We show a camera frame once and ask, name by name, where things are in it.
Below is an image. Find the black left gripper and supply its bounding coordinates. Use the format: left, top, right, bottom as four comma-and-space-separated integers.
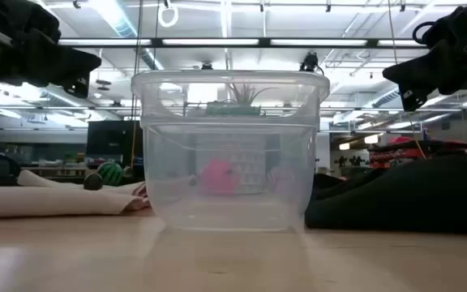
0, 0, 102, 99

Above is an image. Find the green striped toy watermelon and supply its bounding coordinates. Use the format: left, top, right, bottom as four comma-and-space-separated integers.
96, 161, 125, 187

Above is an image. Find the small dark toy plum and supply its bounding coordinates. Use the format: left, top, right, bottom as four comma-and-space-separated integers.
83, 173, 104, 191

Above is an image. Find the red toy bell pepper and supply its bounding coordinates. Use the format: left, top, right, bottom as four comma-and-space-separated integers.
198, 157, 241, 197

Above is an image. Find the clear plastic tupperware container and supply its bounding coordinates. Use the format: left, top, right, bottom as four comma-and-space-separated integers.
131, 69, 331, 233

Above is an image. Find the red and black cart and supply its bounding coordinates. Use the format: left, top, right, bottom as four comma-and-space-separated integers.
366, 136, 467, 170

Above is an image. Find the black computer monitor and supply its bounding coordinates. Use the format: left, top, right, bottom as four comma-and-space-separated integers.
86, 120, 144, 159

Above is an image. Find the black overhead light bar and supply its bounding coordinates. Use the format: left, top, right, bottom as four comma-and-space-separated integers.
58, 37, 431, 50

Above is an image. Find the black crumpled cloth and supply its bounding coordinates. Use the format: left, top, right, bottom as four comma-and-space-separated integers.
304, 155, 467, 235

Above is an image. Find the beige folded cloth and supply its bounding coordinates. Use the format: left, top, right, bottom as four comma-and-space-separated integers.
0, 169, 152, 220

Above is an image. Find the green plant in patterned pot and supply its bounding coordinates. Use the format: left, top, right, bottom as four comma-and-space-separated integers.
195, 82, 280, 195

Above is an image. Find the thin hanging cable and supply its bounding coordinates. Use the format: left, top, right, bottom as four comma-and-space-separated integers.
386, 0, 427, 160

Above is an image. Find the white hanging ring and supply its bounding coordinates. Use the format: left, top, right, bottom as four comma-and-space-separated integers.
157, 2, 180, 29

